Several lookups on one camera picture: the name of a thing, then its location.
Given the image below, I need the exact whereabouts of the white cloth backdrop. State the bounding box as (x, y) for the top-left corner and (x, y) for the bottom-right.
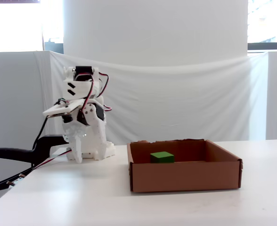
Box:
(34, 50), (269, 146)

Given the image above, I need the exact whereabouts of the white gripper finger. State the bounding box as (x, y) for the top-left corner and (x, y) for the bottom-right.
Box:
(90, 124), (107, 161)
(68, 134), (83, 164)

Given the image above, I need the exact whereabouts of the green cube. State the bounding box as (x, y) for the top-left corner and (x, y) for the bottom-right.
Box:
(149, 152), (175, 164)

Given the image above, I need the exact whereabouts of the white round pillar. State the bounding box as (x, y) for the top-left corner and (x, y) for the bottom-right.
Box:
(63, 0), (249, 68)

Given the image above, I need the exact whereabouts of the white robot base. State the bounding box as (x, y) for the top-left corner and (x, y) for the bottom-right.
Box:
(66, 140), (117, 163)

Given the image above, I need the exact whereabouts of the black camera cable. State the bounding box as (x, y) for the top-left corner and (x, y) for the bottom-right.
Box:
(31, 98), (70, 168)

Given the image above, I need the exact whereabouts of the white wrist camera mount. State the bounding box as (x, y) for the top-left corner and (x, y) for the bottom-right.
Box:
(42, 98), (85, 118)

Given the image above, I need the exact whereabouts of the black chair armrest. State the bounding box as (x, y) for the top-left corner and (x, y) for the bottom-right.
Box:
(0, 134), (70, 169)

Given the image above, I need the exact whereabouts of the brown cardboard box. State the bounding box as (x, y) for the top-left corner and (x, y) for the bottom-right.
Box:
(126, 138), (244, 193)

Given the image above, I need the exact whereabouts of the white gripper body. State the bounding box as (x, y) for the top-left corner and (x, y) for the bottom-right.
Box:
(61, 96), (106, 142)

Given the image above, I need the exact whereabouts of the black controller board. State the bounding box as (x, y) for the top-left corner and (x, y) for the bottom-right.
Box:
(0, 173), (26, 192)

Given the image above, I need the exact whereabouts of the wide white partition panel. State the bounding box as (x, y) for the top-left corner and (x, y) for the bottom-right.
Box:
(0, 51), (50, 151)

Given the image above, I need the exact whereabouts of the red black base cable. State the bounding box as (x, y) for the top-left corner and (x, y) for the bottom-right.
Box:
(23, 149), (71, 176)

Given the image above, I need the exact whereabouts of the red black servo cable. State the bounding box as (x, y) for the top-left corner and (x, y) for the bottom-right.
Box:
(81, 73), (113, 114)

